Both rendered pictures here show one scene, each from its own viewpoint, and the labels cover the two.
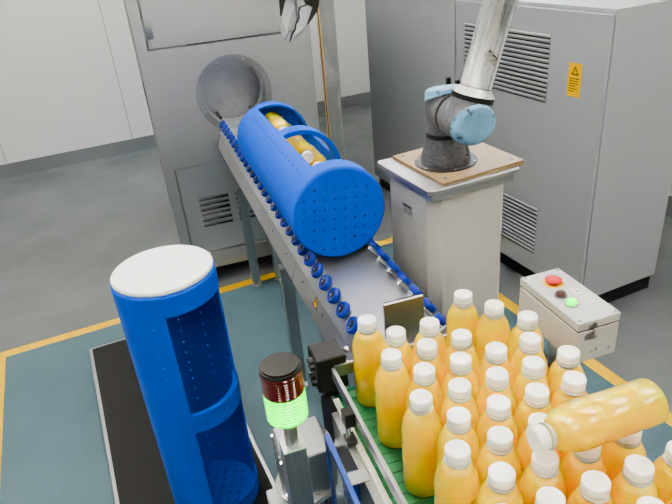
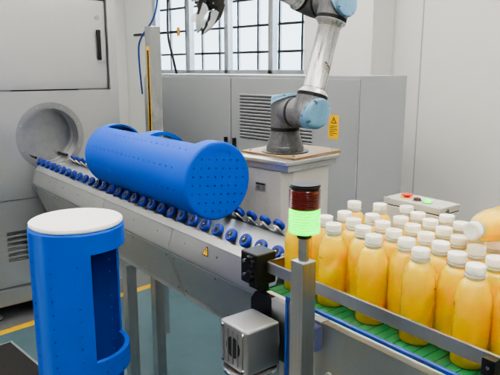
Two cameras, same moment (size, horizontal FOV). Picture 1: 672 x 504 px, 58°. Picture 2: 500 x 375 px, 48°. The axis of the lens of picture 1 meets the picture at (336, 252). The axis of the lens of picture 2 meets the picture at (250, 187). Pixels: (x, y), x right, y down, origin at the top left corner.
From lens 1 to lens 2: 0.74 m
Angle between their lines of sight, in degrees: 26
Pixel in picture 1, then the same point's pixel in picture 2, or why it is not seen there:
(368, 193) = (239, 167)
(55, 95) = not seen: outside the picture
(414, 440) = (373, 268)
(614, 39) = (361, 96)
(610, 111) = (361, 147)
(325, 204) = (208, 172)
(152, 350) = (71, 289)
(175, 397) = (85, 341)
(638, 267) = not seen: hidden behind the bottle
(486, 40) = (323, 55)
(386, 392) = (333, 252)
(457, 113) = (306, 104)
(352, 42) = not seen: hidden behind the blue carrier
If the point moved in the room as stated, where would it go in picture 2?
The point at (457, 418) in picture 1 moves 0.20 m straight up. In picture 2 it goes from (408, 239) to (413, 151)
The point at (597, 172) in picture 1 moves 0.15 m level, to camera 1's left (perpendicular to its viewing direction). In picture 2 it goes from (356, 193) to (334, 196)
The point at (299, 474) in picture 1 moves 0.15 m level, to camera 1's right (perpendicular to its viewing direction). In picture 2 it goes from (309, 286) to (371, 276)
